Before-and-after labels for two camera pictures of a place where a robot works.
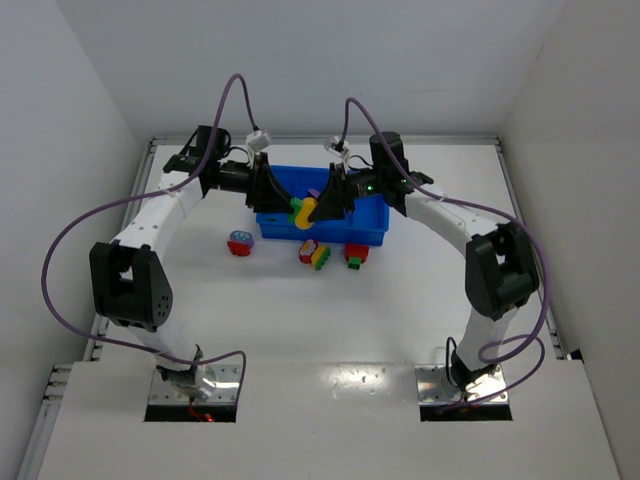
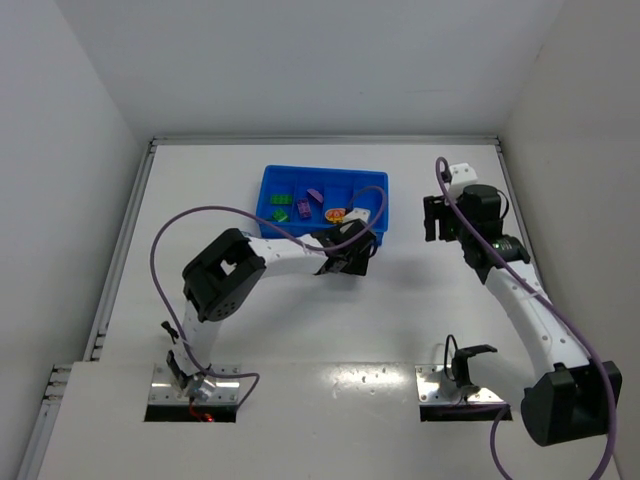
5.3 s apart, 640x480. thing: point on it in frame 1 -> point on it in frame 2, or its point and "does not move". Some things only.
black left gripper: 258,181 -> 357,242
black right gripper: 340,185 -> 435,218
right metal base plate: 435,387 does not move
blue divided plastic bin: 367,223 does not move
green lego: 297,205 -> 280,215
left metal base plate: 227,378 does not move
